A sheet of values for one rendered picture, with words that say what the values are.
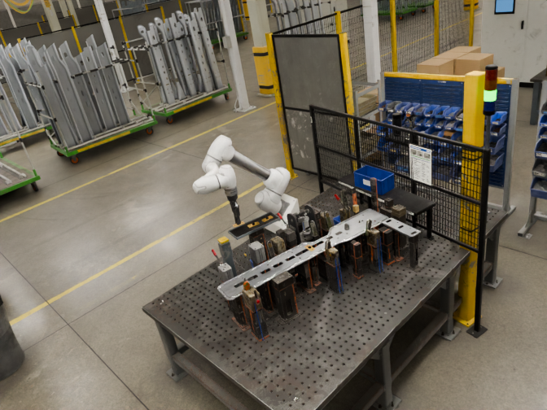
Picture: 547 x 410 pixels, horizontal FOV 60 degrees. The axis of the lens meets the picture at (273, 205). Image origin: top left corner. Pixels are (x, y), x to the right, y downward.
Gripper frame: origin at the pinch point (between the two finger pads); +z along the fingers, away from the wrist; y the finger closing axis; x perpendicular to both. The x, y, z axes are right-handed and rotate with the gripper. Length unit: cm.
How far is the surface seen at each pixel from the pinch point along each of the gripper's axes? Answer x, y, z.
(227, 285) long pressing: -26.8, 32.8, 25.6
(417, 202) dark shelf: 131, 37, 23
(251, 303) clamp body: -22, 61, 25
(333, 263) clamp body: 43, 51, 30
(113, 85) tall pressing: 30, -715, 16
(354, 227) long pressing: 77, 29, 26
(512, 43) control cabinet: 669, -317, 46
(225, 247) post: -15.3, 6.0, 14.3
